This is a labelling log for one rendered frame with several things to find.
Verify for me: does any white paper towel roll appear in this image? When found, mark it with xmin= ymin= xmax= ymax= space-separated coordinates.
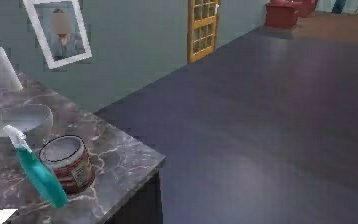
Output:
xmin=0 ymin=46 xmax=24 ymax=92

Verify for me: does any grey round bowl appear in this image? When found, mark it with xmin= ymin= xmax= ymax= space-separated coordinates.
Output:
xmin=0 ymin=103 xmax=54 ymax=147

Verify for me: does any white flat object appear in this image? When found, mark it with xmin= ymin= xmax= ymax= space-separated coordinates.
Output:
xmin=0 ymin=208 xmax=19 ymax=224

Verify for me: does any red sofa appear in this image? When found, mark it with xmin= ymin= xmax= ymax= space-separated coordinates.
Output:
xmin=295 ymin=0 xmax=319 ymax=19

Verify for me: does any teal spray bottle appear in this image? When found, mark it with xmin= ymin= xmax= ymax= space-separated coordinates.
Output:
xmin=2 ymin=124 xmax=69 ymax=209

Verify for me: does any white framed portrait picture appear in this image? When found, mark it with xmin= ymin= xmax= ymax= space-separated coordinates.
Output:
xmin=22 ymin=0 xmax=93 ymax=70

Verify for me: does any red armchair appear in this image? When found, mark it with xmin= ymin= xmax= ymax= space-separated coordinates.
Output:
xmin=265 ymin=0 xmax=303 ymax=30

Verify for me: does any grey marble counter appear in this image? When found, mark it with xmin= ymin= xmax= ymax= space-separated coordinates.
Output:
xmin=0 ymin=72 xmax=167 ymax=224

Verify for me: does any yellow wooden lattice door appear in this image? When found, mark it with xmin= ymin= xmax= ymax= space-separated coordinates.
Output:
xmin=187 ymin=0 xmax=221 ymax=64

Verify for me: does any red white lidded can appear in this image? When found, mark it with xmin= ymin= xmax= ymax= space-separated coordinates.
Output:
xmin=38 ymin=134 xmax=96 ymax=195

